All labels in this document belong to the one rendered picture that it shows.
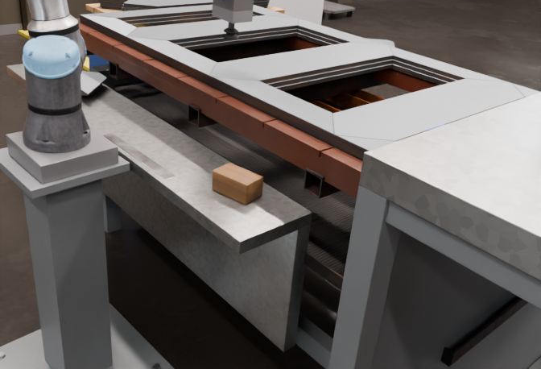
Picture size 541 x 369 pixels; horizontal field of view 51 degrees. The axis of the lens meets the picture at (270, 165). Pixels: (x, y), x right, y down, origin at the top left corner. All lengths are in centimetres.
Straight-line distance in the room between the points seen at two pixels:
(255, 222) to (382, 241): 55
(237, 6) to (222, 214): 52
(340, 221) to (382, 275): 78
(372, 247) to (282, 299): 71
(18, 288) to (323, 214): 115
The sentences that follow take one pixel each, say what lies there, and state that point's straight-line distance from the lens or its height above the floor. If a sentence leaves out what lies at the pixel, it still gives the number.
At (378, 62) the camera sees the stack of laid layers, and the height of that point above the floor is 84.
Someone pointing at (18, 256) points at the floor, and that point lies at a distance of 233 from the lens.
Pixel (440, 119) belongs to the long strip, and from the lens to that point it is 138.
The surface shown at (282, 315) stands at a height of 40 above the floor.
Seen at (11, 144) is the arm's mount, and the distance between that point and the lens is 146.
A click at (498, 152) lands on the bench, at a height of 105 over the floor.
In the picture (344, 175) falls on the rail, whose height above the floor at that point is 80.
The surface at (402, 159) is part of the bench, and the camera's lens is 63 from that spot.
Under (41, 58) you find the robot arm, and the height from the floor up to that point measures 94.
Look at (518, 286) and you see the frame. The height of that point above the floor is 99.
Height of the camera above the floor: 130
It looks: 26 degrees down
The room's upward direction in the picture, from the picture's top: 5 degrees clockwise
